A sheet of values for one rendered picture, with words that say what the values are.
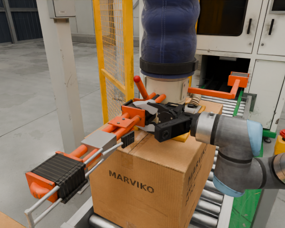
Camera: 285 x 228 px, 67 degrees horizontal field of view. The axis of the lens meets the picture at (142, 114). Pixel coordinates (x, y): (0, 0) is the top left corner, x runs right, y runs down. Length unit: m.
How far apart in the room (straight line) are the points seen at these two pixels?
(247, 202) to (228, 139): 1.66
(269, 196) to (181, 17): 0.95
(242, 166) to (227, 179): 0.05
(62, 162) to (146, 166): 0.33
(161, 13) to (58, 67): 1.14
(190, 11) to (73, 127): 1.40
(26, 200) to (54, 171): 1.85
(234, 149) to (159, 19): 0.47
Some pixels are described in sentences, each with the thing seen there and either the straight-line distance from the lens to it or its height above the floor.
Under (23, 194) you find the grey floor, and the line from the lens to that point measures 2.38.
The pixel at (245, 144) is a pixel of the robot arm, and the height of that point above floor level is 1.21.
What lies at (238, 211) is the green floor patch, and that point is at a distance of 2.14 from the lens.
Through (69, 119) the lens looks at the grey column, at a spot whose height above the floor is 0.70.
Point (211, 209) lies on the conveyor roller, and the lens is 1.34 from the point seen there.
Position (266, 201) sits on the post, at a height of 0.65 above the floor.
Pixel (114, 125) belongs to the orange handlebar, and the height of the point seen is 1.22.
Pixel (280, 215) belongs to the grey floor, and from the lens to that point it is 2.27.
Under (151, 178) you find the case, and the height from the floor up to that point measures 1.01.
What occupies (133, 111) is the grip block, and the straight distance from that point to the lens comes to 0.69.
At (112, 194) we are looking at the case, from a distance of 0.93.
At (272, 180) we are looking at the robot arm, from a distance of 0.72.
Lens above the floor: 1.52
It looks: 26 degrees down
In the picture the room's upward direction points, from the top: straight up
